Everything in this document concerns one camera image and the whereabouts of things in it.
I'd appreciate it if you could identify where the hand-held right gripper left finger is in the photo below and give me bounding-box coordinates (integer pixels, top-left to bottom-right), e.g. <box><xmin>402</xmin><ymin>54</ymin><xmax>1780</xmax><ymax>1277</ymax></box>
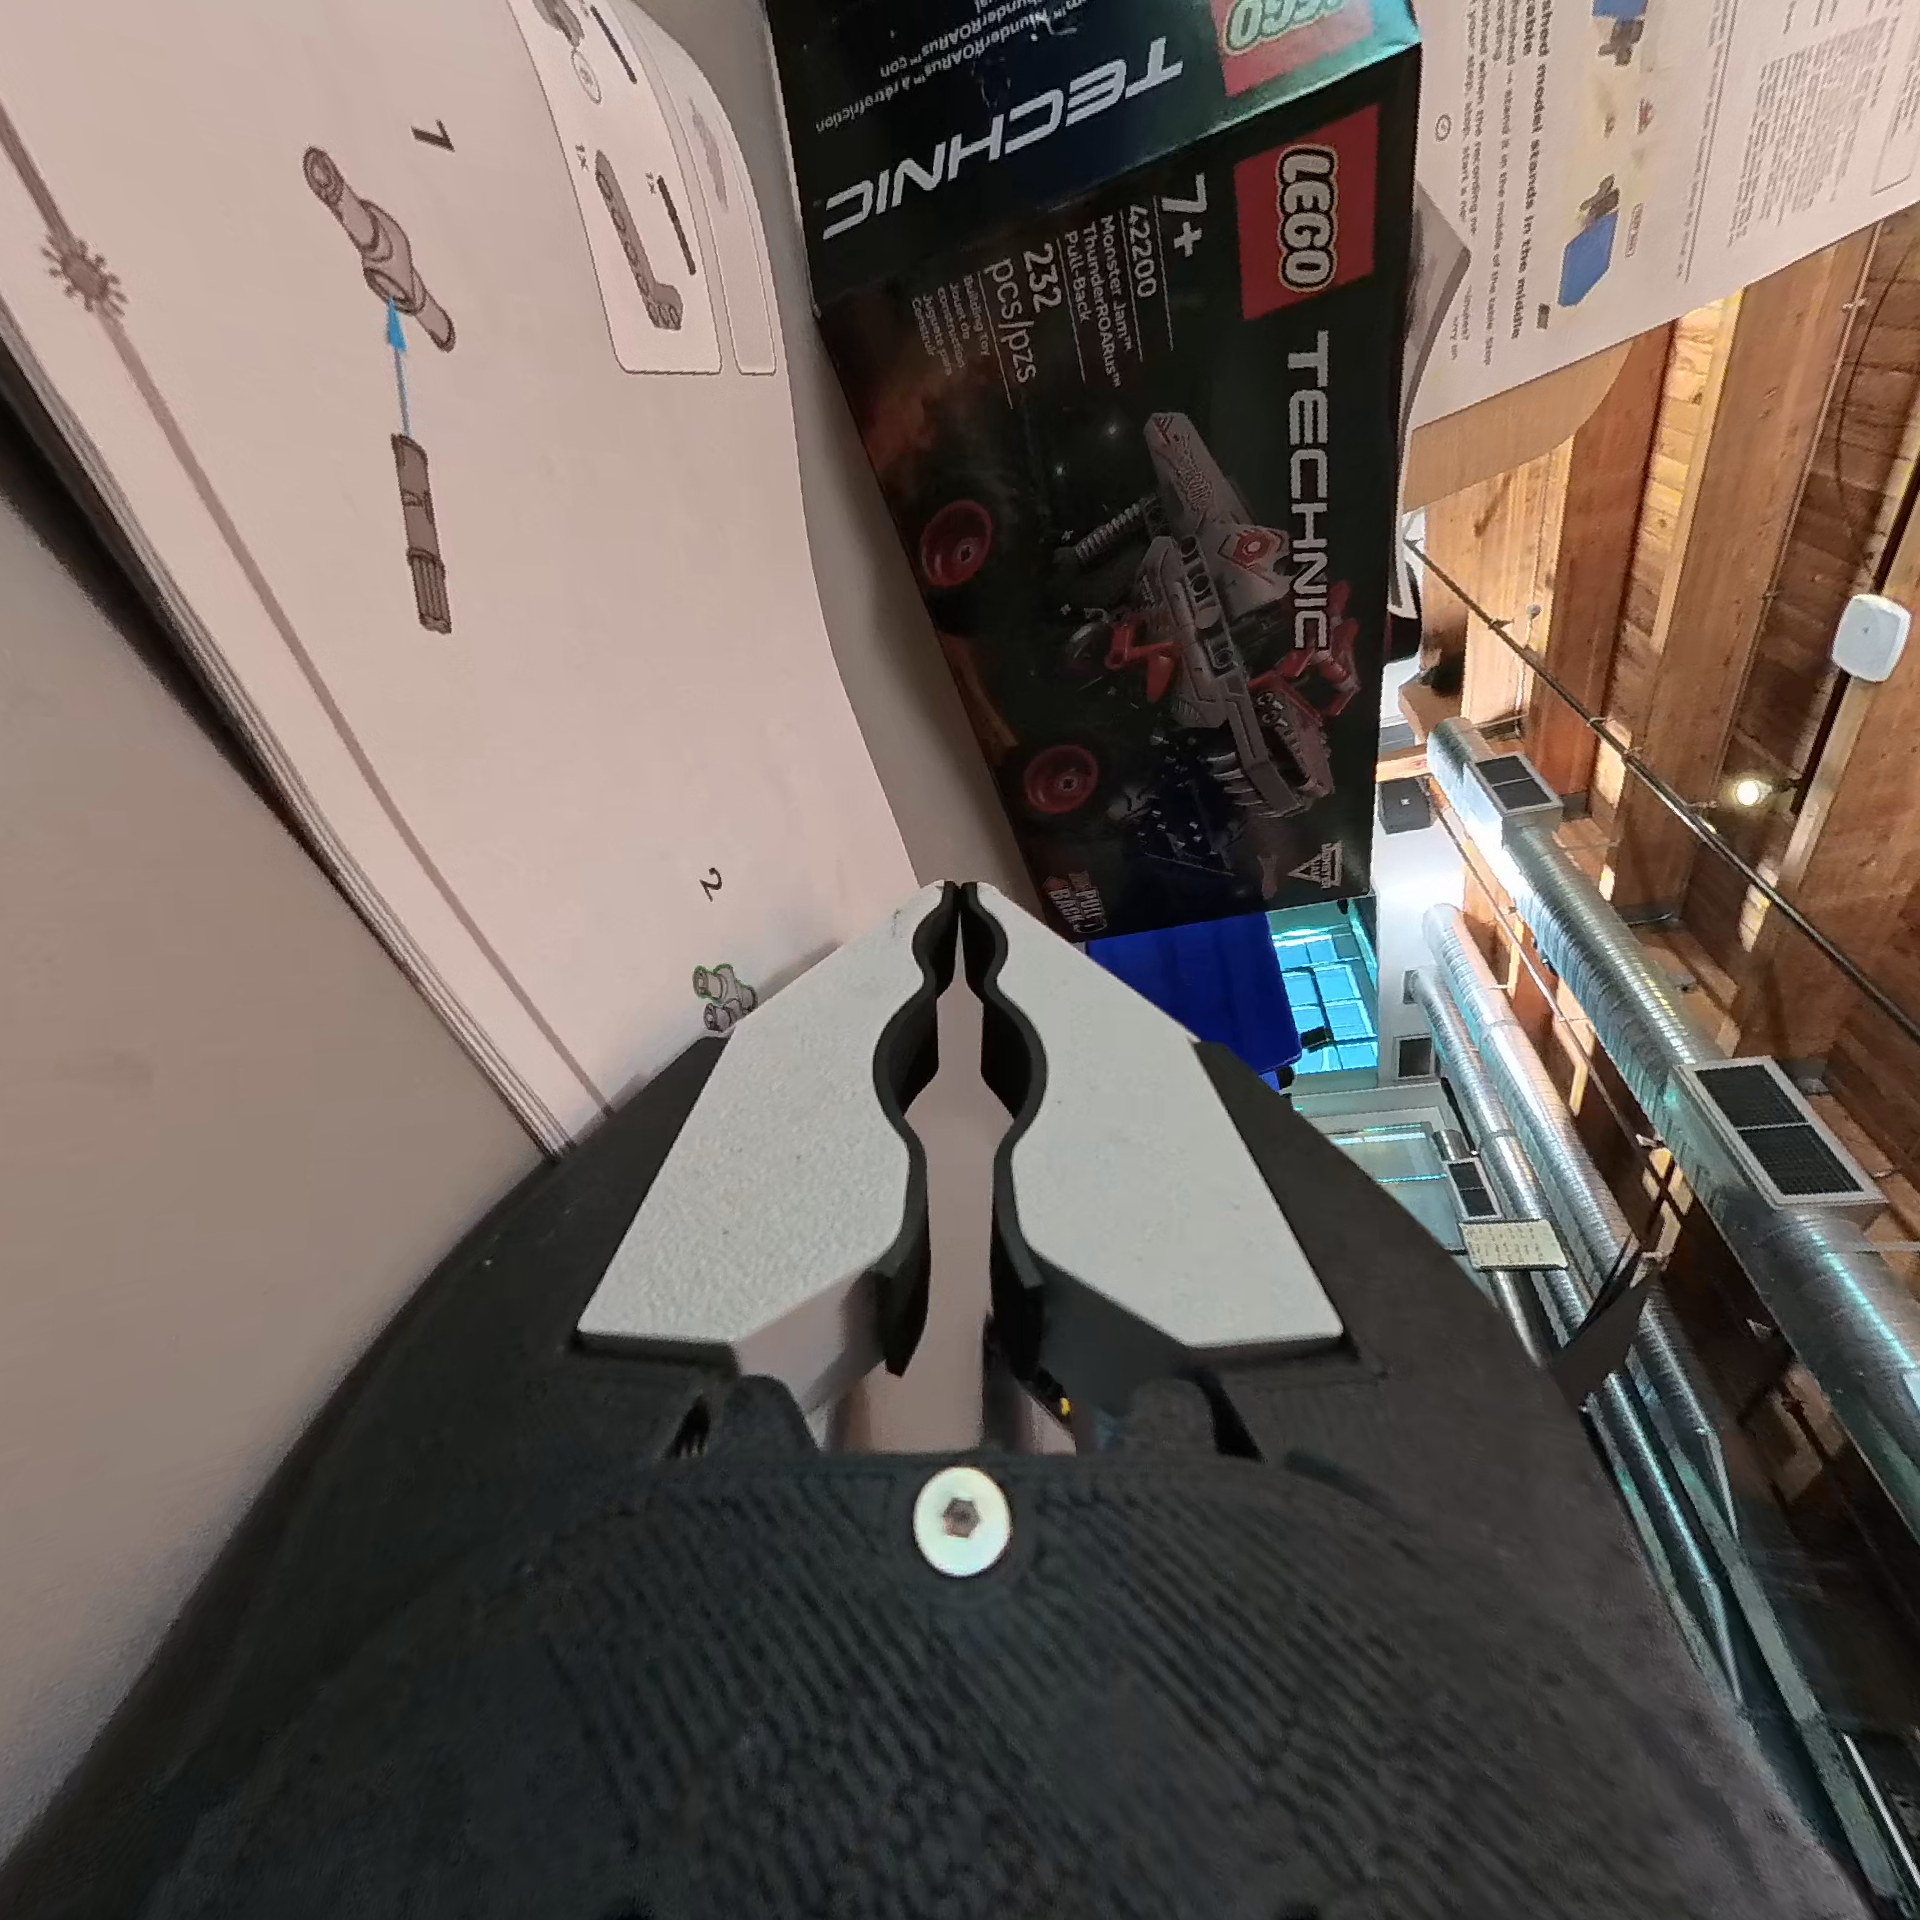
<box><xmin>574</xmin><ymin>882</ymin><xmax>964</xmax><ymax>1446</ymax></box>

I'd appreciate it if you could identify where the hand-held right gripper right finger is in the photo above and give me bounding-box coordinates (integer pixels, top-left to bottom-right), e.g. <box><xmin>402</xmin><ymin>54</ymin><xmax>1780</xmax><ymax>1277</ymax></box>
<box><xmin>964</xmin><ymin>882</ymin><xmax>1349</xmax><ymax>1419</ymax></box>

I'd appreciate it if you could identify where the blue plastic bin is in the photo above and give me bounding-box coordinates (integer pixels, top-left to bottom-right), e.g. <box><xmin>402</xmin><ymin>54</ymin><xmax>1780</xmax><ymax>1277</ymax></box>
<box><xmin>1088</xmin><ymin>911</ymin><xmax>1298</xmax><ymax>1094</ymax></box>

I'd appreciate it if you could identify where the building instruction booklet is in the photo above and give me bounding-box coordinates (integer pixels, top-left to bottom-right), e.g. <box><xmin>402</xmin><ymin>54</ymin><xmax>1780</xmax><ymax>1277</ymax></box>
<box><xmin>0</xmin><ymin>0</ymin><xmax>920</xmax><ymax>1158</ymax></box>

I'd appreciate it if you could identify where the black ceiling conduit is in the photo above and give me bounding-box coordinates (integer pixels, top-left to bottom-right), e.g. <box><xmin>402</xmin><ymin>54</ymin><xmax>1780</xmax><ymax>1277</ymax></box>
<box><xmin>1401</xmin><ymin>534</ymin><xmax>1920</xmax><ymax>1046</ymax></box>

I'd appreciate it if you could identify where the dark toy set box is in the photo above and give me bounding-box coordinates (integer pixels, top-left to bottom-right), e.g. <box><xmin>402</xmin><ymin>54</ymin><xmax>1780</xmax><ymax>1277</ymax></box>
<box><xmin>764</xmin><ymin>0</ymin><xmax>1427</xmax><ymax>940</ymax></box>

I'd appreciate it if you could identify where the printed paper sheet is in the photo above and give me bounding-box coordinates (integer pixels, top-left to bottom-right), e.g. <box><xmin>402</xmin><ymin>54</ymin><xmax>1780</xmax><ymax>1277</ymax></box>
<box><xmin>1408</xmin><ymin>0</ymin><xmax>1920</xmax><ymax>440</ymax></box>

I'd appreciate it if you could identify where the silver ventilation duct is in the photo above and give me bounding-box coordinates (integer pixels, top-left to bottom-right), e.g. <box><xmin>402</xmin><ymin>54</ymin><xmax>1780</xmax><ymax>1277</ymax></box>
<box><xmin>1413</xmin><ymin>905</ymin><xmax>1757</xmax><ymax>1699</ymax></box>
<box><xmin>1421</xmin><ymin>718</ymin><xmax>1920</xmax><ymax>1518</ymax></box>

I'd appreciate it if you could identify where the duct vent grille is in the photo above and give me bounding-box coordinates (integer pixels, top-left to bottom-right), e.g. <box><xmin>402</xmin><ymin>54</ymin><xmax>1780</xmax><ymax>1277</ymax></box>
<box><xmin>1680</xmin><ymin>1053</ymin><xmax>1881</xmax><ymax>1210</ymax></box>

